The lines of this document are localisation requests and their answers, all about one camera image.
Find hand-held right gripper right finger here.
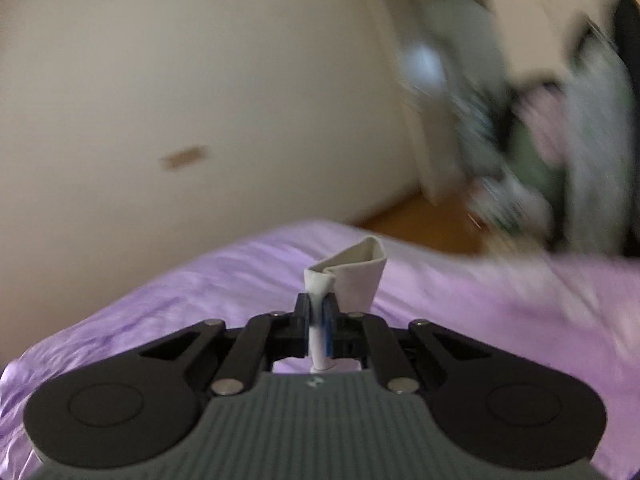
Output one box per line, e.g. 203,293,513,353
320,294,494,395

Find white printed t-shirt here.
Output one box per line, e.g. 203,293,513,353
302,236,389,374

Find brown wall socket plate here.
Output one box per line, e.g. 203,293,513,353
159,145,210,171

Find white door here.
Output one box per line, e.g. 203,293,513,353
359,0,501,207

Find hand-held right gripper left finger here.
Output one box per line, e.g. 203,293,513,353
139,293,315,396

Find purple bed sheet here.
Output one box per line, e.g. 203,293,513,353
0,218,640,480

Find hanging clothes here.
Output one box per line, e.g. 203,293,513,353
465,40,638,257

